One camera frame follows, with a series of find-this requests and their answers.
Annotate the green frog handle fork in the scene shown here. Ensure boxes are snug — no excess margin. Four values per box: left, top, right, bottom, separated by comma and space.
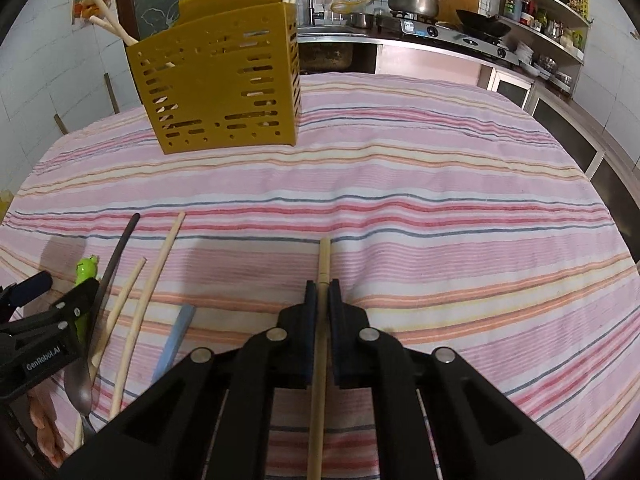
74, 255, 100, 356

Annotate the long wooden chopstick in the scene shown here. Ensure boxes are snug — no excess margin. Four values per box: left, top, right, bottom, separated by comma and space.
108, 211, 186, 420

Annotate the thick wooden chopstick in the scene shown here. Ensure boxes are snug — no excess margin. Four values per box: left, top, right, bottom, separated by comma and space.
307, 237, 331, 480

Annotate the left hand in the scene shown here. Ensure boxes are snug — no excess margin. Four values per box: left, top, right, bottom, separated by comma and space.
27, 390, 66, 468

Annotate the short wooden chopstick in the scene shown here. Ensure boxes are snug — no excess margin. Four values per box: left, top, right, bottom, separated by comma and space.
71, 257, 148, 451

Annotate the pink striped tablecloth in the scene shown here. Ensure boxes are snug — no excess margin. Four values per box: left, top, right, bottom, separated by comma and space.
0, 71, 640, 480

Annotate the yellow perforated utensil holder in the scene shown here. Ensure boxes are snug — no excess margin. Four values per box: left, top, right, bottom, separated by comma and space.
126, 0, 302, 154

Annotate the steel sink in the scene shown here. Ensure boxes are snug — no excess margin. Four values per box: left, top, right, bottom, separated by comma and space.
297, 26, 378, 75

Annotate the gas stove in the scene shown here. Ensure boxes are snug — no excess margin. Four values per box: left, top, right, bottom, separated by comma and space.
376, 14, 520, 66

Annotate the black wok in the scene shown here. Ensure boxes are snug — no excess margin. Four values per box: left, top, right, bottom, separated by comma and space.
456, 9, 511, 39

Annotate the dark handled metal spoon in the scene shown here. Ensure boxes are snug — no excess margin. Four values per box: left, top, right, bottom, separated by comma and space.
64, 212, 141, 440

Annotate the light blue handled utensil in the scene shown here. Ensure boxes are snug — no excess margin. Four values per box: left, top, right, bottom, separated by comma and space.
151, 304, 195, 385

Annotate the wall shelf with bottles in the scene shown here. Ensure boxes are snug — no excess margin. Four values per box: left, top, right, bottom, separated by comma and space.
489, 0, 589, 96

